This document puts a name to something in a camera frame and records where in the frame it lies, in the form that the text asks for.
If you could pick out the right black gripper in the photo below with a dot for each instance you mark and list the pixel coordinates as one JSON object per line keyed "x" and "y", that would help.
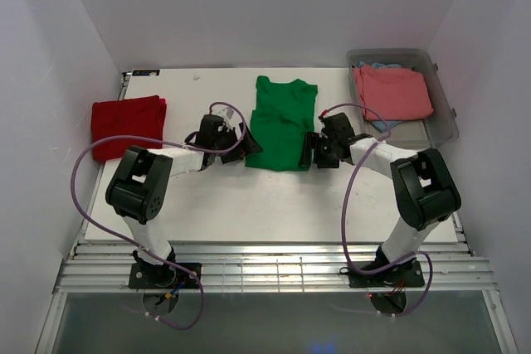
{"x": 313, "y": 140}

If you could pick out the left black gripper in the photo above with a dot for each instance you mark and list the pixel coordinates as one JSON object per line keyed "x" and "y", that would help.
{"x": 246, "y": 147}

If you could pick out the green t-shirt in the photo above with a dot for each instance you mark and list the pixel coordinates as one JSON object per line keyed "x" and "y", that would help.
{"x": 284, "y": 113}

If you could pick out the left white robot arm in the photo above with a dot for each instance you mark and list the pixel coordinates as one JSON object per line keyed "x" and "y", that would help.
{"x": 138, "y": 187}

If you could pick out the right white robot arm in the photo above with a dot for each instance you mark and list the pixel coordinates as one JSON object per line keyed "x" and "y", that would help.
{"x": 424, "y": 190}

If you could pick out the light blue folded t-shirt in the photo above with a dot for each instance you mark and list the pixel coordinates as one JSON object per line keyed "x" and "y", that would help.
{"x": 378, "y": 124}

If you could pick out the folded red t-shirt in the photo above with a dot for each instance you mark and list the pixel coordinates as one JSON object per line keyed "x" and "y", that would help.
{"x": 143, "y": 117}

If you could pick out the pink folded t-shirt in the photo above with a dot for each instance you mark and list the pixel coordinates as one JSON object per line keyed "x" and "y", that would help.
{"x": 393, "y": 93}

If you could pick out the blue label sticker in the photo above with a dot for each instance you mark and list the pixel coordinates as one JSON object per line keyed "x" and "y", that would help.
{"x": 145, "y": 73}

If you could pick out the clear plastic bin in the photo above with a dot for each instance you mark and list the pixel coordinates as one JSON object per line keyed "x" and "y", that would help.
{"x": 433, "y": 131}

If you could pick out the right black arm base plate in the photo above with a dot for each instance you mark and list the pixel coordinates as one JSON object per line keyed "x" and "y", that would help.
{"x": 405, "y": 275}

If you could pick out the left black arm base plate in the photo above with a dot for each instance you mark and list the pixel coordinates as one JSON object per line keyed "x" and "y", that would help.
{"x": 151, "y": 276}

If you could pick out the aluminium rail frame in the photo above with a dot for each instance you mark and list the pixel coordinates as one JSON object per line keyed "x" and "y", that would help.
{"x": 104, "y": 268}

